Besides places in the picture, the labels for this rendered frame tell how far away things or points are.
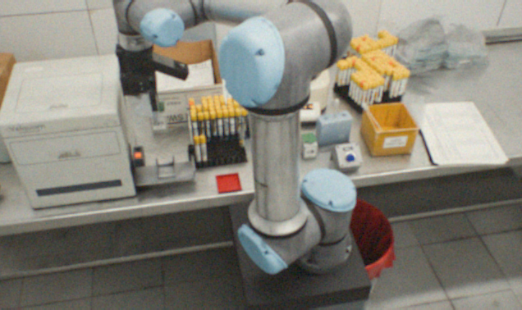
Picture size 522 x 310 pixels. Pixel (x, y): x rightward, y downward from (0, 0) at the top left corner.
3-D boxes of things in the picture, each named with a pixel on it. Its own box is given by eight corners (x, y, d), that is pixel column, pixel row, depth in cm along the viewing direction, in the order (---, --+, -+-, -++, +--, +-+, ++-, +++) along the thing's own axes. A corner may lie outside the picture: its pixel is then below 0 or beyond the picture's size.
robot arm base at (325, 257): (361, 263, 120) (368, 239, 113) (301, 281, 116) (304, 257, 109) (335, 215, 130) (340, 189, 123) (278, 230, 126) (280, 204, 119)
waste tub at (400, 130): (371, 157, 157) (376, 132, 150) (358, 130, 166) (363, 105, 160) (413, 153, 158) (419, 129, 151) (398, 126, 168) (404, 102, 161)
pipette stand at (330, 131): (321, 152, 158) (323, 126, 152) (312, 138, 163) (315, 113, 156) (350, 146, 161) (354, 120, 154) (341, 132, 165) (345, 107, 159)
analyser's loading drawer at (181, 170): (122, 190, 143) (119, 177, 139) (122, 174, 147) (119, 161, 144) (196, 180, 146) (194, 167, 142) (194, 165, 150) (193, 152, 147)
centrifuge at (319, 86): (258, 126, 167) (258, 96, 159) (255, 76, 189) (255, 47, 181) (331, 125, 168) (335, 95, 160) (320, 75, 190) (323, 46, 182)
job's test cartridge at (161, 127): (152, 134, 133) (148, 114, 129) (152, 122, 136) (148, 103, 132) (167, 132, 133) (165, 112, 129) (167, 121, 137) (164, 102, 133)
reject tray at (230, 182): (218, 193, 145) (218, 191, 144) (215, 176, 150) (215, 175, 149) (242, 190, 146) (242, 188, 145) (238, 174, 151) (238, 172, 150)
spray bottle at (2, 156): (-13, 170, 151) (-45, 102, 135) (-7, 150, 157) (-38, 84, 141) (16, 166, 152) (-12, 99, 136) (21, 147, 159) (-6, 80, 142)
